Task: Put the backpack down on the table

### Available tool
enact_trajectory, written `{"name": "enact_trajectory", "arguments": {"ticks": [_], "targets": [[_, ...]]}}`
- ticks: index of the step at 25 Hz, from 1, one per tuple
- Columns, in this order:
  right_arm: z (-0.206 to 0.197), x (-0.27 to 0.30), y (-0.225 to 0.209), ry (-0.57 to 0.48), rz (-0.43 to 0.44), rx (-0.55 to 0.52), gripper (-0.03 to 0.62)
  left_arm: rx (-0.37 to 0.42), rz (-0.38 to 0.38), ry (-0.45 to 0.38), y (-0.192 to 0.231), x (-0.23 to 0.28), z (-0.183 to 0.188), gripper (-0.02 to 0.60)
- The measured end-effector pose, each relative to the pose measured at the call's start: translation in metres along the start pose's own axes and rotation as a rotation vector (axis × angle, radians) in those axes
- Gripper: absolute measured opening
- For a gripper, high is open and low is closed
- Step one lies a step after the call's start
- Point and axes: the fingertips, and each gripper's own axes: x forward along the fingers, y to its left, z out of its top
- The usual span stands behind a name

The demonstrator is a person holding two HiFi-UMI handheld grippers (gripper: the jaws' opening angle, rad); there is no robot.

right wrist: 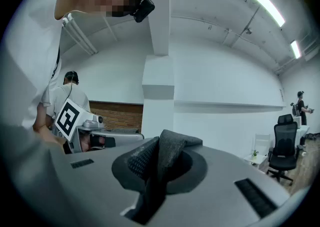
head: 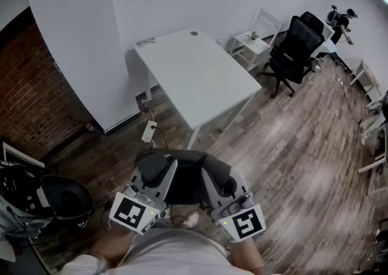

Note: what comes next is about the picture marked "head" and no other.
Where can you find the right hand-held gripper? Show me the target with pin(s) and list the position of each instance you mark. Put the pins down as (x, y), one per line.
(247, 223)

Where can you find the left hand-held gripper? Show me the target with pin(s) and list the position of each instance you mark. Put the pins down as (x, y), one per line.
(133, 213)

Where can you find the black backpack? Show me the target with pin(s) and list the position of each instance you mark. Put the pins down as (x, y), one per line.
(185, 183)

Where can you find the person's right forearm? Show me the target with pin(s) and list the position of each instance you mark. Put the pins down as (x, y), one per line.
(247, 252)

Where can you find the person's left forearm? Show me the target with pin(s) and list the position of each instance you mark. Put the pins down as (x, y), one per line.
(112, 246)

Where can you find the person's white right shoe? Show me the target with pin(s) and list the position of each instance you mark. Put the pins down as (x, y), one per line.
(191, 219)

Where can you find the person's white shirt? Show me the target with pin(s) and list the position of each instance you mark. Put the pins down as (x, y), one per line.
(175, 255)

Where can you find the black round equipment case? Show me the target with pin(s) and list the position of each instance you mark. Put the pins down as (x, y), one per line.
(69, 198)

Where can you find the grey equipment bundle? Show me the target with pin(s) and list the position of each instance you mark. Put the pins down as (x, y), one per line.
(18, 195)

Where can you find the black-rimmed eyeglasses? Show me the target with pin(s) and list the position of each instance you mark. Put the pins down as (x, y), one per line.
(145, 42)

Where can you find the small white side table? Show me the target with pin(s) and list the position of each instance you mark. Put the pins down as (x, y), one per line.
(260, 46)

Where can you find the small green potted plant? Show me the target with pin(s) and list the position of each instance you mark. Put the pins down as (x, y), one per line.
(252, 37)

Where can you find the small white floor power strip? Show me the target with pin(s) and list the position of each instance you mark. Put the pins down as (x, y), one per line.
(339, 81)

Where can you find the black mesh office chair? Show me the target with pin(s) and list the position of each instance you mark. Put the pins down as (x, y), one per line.
(300, 46)

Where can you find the white wooden chair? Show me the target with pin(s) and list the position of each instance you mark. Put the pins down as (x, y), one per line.
(272, 17)

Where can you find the small white desk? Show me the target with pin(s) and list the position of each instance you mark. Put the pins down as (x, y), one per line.
(368, 75)

